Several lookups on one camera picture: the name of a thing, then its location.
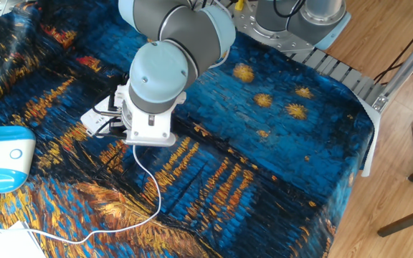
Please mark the white paper sheets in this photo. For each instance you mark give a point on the white paper sheets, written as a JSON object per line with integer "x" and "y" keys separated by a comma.
{"x": 2, "y": 243}

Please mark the silver robot mounting plate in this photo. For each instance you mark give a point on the silver robot mounting plate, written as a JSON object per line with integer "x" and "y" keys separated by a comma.
{"x": 249, "y": 25}

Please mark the white power strip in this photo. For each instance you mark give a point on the white power strip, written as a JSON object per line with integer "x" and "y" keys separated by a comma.
{"x": 91, "y": 120}

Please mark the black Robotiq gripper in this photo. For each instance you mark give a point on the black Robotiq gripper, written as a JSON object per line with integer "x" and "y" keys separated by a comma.
{"x": 118, "y": 132}

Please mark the yellow connector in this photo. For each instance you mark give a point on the yellow connector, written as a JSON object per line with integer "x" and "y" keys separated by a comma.
{"x": 239, "y": 4}

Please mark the white table corner bracket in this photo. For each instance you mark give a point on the white table corner bracket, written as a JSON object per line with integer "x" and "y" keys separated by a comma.
{"x": 371, "y": 143}

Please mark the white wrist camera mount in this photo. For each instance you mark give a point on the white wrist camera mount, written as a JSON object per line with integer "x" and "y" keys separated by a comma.
{"x": 149, "y": 129}

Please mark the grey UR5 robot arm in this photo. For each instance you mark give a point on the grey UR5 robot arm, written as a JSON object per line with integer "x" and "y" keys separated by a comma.
{"x": 178, "y": 36}

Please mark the aluminium frame beam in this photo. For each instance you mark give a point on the aluminium frame beam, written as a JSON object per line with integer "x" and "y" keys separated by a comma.
{"x": 407, "y": 62}

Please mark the starry night painting tablecloth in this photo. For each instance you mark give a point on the starry night painting tablecloth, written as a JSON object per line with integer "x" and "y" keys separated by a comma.
{"x": 264, "y": 161}

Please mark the silver wrist flange adapter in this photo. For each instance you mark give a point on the silver wrist flange adapter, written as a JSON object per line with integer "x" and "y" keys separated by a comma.
{"x": 127, "y": 116}

